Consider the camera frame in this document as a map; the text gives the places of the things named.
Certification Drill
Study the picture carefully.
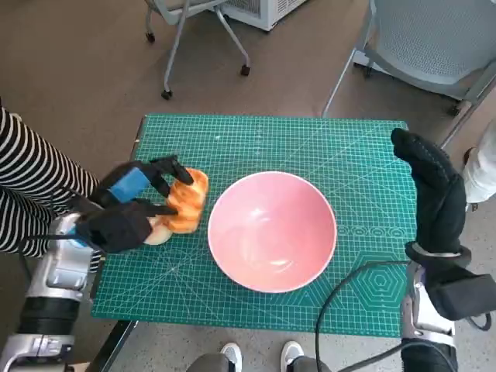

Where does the white appliance with grille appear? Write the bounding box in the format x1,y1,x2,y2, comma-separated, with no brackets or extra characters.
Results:
222,0,303,32

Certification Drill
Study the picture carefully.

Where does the short black looped cable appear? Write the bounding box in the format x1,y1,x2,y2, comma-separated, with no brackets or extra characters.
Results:
467,309,491,329

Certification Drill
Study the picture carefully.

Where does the round pale toy bun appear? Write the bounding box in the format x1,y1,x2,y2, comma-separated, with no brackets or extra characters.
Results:
143,216,174,246

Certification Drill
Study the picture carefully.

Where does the person in white clothing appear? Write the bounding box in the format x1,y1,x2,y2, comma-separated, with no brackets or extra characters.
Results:
460,119,496,212

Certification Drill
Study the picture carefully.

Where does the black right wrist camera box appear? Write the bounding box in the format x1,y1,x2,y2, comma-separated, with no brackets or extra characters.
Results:
429,273,496,321

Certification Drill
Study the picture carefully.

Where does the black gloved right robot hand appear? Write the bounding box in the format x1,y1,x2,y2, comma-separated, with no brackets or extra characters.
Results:
390,127,467,256

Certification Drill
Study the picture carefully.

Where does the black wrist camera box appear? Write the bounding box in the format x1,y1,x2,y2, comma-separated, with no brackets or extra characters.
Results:
429,273,496,321
75,201,152,255

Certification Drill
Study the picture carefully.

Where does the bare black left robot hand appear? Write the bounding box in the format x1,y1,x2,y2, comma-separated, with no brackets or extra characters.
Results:
89,154,195,217

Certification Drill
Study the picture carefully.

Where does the black forearm cable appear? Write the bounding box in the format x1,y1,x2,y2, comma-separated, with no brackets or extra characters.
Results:
348,339,458,372

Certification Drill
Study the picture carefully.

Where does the grey mesh chair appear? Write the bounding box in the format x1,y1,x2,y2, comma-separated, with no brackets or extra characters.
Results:
322,0,496,148

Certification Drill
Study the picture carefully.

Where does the person with white shoes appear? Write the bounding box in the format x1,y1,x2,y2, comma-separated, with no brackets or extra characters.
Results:
188,340,330,372

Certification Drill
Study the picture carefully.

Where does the grey chair with castors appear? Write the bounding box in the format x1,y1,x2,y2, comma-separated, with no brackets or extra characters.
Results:
145,0,251,101

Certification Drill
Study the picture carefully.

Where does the long orange striped toy bread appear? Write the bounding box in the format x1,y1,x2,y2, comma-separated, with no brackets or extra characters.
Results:
165,167,210,234

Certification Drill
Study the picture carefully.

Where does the green cutting mat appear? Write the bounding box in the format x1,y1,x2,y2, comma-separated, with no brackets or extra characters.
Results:
91,112,422,338

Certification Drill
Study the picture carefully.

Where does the pink bowl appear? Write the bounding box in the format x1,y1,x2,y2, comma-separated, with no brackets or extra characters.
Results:
207,171,337,292

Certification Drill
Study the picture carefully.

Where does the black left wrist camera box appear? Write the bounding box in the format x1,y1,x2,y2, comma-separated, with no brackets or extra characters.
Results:
75,201,152,255

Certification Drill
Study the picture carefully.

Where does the long black robot cable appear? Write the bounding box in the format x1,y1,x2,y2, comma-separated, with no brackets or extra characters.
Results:
314,261,410,372

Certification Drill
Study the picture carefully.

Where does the person in striped clothing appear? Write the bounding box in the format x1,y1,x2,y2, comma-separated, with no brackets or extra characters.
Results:
0,96,104,259

